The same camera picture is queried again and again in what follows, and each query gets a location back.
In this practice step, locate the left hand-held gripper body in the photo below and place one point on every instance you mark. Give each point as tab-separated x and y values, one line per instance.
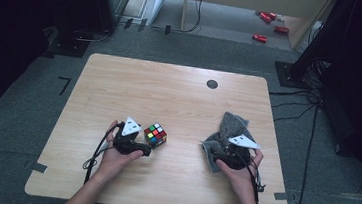
125	140

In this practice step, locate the grey cloth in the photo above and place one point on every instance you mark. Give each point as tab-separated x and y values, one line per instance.
232	125

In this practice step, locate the black floor tape strip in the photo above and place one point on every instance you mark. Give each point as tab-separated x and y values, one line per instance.
128	23
167	29

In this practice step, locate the person's right hand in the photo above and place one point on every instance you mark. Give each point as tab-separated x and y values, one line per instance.
243	181

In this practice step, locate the multicoloured puzzle cube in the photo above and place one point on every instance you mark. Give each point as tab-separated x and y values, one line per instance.
155	135

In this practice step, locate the black cabinet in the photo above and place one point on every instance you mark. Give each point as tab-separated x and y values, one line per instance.
111	1

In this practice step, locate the black round table grommet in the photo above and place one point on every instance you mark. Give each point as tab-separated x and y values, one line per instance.
212	84

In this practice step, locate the red can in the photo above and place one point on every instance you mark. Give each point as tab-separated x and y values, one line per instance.
281	29
265	17
259	38
273	15

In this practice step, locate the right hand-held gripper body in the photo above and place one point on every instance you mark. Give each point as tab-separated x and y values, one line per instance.
235	157

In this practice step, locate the black metal stand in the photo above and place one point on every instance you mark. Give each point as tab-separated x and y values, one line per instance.
287	75

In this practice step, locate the black angled floor tape mark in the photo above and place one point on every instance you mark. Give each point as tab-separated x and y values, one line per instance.
66	86

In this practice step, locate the black flat stand base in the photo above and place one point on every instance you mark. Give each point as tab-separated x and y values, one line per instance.
68	47

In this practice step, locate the person's left hand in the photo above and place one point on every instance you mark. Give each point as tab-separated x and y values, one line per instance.
114	164

